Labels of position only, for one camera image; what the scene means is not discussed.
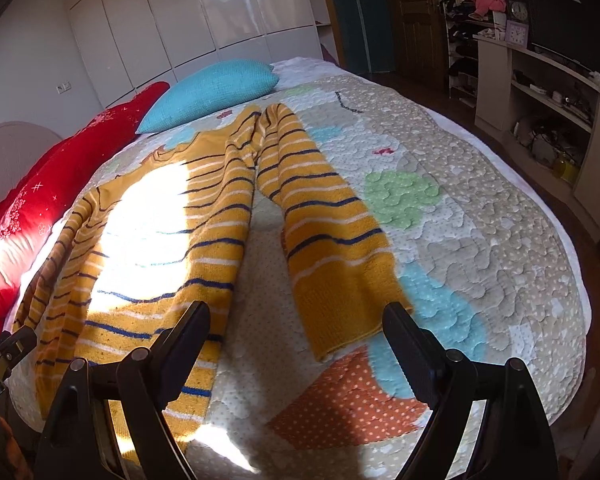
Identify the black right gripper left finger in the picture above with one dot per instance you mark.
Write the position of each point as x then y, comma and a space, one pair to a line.
78, 440

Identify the dark round mantel clock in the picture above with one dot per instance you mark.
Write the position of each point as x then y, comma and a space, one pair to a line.
517, 11

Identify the white headboard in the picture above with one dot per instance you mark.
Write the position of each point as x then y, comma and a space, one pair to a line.
22, 144

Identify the black television screen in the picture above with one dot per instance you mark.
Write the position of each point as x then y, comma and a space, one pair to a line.
565, 28

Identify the red long bolster pillow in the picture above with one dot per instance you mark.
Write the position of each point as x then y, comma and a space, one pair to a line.
40, 199

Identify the white glossy wardrobe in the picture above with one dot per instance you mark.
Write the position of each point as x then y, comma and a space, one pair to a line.
127, 44

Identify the pink alarm clock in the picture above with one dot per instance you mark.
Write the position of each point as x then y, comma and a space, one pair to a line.
516, 34

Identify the patchwork quilted bedspread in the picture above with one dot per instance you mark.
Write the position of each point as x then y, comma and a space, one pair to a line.
483, 264

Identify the white open shelf unit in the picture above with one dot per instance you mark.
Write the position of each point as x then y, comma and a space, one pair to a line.
547, 117

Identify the yellow striped knit sweater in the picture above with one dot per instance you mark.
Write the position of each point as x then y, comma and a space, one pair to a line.
138, 250

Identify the dark shoe rack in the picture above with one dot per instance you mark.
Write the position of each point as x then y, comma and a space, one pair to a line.
462, 25

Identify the turquoise pillow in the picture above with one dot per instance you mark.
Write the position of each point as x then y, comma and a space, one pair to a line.
211, 89

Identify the wall power socket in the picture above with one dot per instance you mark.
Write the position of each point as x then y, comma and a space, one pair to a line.
64, 87

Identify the dark wooden door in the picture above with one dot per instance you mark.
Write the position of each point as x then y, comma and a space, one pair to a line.
418, 41

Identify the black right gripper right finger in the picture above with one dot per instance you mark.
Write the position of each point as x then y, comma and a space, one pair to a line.
514, 439

